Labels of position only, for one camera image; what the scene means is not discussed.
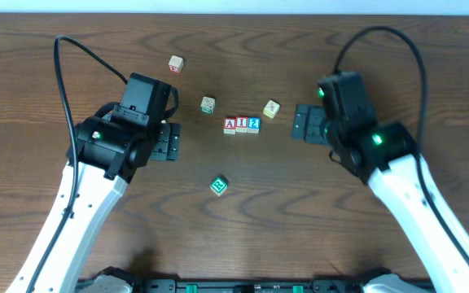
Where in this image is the blue number 2 block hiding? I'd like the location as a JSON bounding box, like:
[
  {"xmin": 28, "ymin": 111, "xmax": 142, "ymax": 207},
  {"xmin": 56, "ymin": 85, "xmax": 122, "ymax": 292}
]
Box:
[{"xmin": 247, "ymin": 117, "xmax": 261, "ymax": 133}]

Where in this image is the red letter A block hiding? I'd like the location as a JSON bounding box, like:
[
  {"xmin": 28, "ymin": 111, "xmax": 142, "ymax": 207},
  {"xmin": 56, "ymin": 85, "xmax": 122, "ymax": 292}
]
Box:
[{"xmin": 223, "ymin": 118, "xmax": 236, "ymax": 134}]

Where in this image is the red letter I block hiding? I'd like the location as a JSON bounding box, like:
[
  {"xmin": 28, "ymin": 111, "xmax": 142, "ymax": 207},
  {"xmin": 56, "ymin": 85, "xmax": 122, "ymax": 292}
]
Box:
[{"xmin": 235, "ymin": 116, "xmax": 248, "ymax": 133}]

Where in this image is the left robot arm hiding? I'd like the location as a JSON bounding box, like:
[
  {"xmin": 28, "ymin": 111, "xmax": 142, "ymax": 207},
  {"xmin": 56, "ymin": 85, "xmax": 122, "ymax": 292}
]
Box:
[{"xmin": 7, "ymin": 116, "xmax": 181, "ymax": 292}]

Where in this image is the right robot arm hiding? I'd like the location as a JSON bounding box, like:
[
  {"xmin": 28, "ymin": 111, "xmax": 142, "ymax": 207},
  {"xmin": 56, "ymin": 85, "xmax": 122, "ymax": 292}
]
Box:
[{"xmin": 292, "ymin": 104, "xmax": 469, "ymax": 292}]

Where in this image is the wooden block yellow side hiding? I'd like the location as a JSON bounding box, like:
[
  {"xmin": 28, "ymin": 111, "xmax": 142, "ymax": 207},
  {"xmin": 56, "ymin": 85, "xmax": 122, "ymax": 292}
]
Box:
[{"xmin": 263, "ymin": 100, "xmax": 280, "ymax": 119}]

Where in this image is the wooden block green picture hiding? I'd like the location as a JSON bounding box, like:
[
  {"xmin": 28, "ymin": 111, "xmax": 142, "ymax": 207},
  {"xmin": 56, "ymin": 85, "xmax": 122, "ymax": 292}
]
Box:
[{"xmin": 200, "ymin": 96, "xmax": 216, "ymax": 114}]

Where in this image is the green letter R block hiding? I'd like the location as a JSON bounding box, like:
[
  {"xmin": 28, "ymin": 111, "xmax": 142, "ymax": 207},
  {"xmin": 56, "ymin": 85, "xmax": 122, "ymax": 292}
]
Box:
[{"xmin": 210, "ymin": 177, "xmax": 228, "ymax": 196}]

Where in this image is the wooden block red bottom edge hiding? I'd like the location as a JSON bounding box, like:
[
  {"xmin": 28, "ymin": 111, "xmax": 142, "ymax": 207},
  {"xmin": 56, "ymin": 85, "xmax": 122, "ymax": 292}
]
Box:
[{"xmin": 169, "ymin": 55, "xmax": 184, "ymax": 73}]

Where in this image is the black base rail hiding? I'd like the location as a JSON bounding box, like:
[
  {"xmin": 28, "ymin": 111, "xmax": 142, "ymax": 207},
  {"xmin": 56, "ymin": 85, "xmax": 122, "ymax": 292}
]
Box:
[{"xmin": 75, "ymin": 276, "xmax": 363, "ymax": 293}]

